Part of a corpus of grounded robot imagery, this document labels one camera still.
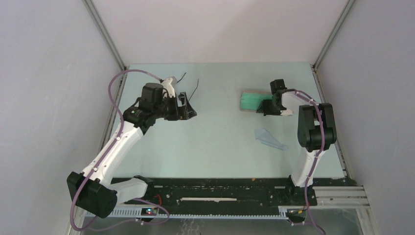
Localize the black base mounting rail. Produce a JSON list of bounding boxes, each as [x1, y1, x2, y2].
[[123, 177, 326, 217]]

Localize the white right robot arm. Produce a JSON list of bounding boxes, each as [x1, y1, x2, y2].
[[256, 79, 337, 205]]

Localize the left aluminium frame post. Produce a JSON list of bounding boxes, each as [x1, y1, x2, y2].
[[81, 0, 128, 71]]

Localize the light blue cleaning cloth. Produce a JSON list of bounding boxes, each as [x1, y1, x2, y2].
[[254, 128, 289, 151]]

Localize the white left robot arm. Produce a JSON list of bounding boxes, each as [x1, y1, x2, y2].
[[67, 81, 197, 218]]

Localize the right aluminium frame post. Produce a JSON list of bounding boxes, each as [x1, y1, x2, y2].
[[312, 0, 357, 71]]

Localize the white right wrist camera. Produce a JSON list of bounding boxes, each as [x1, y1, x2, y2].
[[280, 109, 294, 116]]

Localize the aluminium frame post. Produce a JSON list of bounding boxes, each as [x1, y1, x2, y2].
[[312, 0, 357, 71], [81, 0, 128, 71]]

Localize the black round sunglasses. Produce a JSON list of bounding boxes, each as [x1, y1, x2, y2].
[[176, 72, 200, 101]]

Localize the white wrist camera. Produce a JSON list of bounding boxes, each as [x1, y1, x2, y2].
[[161, 77, 178, 97], [280, 109, 294, 116]]

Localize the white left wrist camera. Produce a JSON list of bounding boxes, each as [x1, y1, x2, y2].
[[161, 77, 178, 97]]

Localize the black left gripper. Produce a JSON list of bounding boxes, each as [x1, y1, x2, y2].
[[153, 92, 196, 121]]

